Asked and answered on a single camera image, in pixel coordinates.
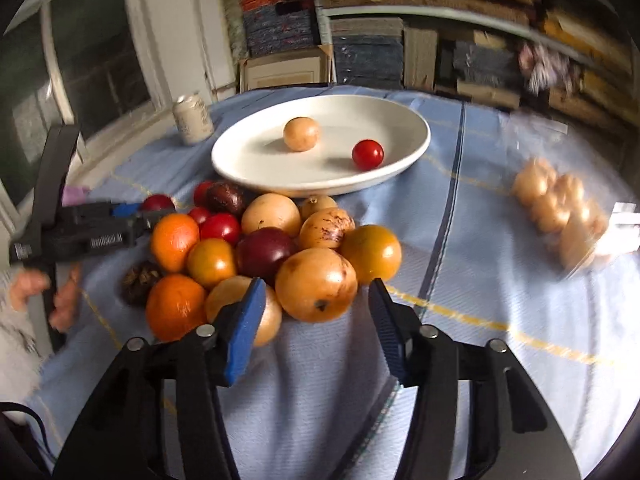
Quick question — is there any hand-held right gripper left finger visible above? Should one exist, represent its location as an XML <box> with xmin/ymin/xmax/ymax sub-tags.
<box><xmin>52</xmin><ymin>276</ymin><xmax>268</xmax><ymax>480</ymax></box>

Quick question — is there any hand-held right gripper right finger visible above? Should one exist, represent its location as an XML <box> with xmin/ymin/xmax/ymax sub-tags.
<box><xmin>367</xmin><ymin>277</ymin><xmax>583</xmax><ymax>480</ymax></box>

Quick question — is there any dark red tomato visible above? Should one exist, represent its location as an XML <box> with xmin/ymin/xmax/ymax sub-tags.
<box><xmin>140</xmin><ymin>194</ymin><xmax>177</xmax><ymax>213</ymax></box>

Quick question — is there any orange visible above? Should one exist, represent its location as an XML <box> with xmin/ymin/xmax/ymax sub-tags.
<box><xmin>145</xmin><ymin>273</ymin><xmax>208</xmax><ymax>343</ymax></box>
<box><xmin>150</xmin><ymin>213</ymin><xmax>201</xmax><ymax>274</ymax></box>

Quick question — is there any wrinkled dark passion fruit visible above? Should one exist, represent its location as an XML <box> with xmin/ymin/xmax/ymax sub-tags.
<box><xmin>119</xmin><ymin>260</ymin><xmax>163</xmax><ymax>307</ymax></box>

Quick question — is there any yellow orange tomato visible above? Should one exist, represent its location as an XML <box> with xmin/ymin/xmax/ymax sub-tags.
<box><xmin>340</xmin><ymin>224</ymin><xmax>403</xmax><ymax>285</ymax></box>
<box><xmin>186</xmin><ymin>238</ymin><xmax>238</xmax><ymax>291</ymax></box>

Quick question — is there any dark red plum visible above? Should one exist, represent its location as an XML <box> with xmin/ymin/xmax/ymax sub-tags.
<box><xmin>235</xmin><ymin>226</ymin><xmax>298</xmax><ymax>288</ymax></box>

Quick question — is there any large yellow passion fruit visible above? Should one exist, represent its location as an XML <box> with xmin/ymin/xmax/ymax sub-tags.
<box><xmin>274</xmin><ymin>250</ymin><xmax>359</xmax><ymax>323</ymax></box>

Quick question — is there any dark purple passion fruit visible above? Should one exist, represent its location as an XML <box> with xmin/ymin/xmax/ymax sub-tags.
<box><xmin>205</xmin><ymin>181</ymin><xmax>248</xmax><ymax>216</ymax></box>

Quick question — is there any speckled yellow passion fruit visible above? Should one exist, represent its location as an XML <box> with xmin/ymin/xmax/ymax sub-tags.
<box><xmin>299</xmin><ymin>208</ymin><xmax>357</xmax><ymax>251</ymax></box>

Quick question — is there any white oval plate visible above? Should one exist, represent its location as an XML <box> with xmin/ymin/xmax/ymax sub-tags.
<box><xmin>211</xmin><ymin>94</ymin><xmax>432</xmax><ymax>198</ymax></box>

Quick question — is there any small tan longan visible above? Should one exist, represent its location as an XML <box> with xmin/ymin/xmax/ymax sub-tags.
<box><xmin>300</xmin><ymin>194</ymin><xmax>339</xmax><ymax>221</ymax></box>

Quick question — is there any small tan round fruit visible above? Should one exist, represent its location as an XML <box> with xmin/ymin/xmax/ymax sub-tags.
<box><xmin>283</xmin><ymin>116</ymin><xmax>321</xmax><ymax>152</ymax></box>

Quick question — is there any person's left forearm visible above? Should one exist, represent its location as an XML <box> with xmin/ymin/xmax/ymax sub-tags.
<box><xmin>0</xmin><ymin>305</ymin><xmax>46</xmax><ymax>411</ymax></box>

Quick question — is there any person's left hand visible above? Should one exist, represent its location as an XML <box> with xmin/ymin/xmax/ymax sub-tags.
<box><xmin>9</xmin><ymin>265</ymin><xmax>83</xmax><ymax>333</ymax></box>

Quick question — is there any light blue tablecloth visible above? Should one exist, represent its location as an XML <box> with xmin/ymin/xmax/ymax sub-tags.
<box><xmin>25</xmin><ymin>85</ymin><xmax>640</xmax><ymax>480</ymax></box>

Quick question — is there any white beverage can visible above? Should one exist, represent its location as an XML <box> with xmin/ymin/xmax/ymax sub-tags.
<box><xmin>172</xmin><ymin>92</ymin><xmax>215</xmax><ymax>146</ymax></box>

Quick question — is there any white framed window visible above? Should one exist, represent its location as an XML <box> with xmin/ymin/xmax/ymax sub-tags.
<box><xmin>0</xmin><ymin>0</ymin><xmax>166</xmax><ymax>211</ymax></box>

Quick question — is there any white door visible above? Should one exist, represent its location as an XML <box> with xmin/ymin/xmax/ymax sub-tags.
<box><xmin>135</xmin><ymin>0</ymin><xmax>238</xmax><ymax>106</ymax></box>

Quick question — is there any clear bag of tan produce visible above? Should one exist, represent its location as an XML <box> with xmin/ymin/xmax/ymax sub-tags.
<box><xmin>500</xmin><ymin>110</ymin><xmax>640</xmax><ymax>286</ymax></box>

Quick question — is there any cardboard box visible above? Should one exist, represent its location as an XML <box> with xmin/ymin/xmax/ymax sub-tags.
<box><xmin>239</xmin><ymin>45</ymin><xmax>335</xmax><ymax>92</ymax></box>

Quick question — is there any stack of blue patterned cloths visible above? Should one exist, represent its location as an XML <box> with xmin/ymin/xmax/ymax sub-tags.
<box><xmin>242</xmin><ymin>0</ymin><xmax>321</xmax><ymax>58</ymax></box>
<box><xmin>331</xmin><ymin>17</ymin><xmax>405</xmax><ymax>88</ymax></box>

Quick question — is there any pink plastic bag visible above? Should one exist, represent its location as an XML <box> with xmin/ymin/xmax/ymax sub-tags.
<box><xmin>517</xmin><ymin>42</ymin><xmax>583</xmax><ymax>93</ymax></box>

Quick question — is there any white metal shelf rack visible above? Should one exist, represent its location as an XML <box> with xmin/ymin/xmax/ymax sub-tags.
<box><xmin>307</xmin><ymin>0</ymin><xmax>640</xmax><ymax>126</ymax></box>

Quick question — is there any stack of yellow woven mats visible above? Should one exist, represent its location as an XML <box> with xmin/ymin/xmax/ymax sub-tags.
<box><xmin>540</xmin><ymin>10</ymin><xmax>640</xmax><ymax>131</ymax></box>

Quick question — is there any black cable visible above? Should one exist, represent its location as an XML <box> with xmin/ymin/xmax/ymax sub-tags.
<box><xmin>0</xmin><ymin>400</ymin><xmax>51</xmax><ymax>461</ymax></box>

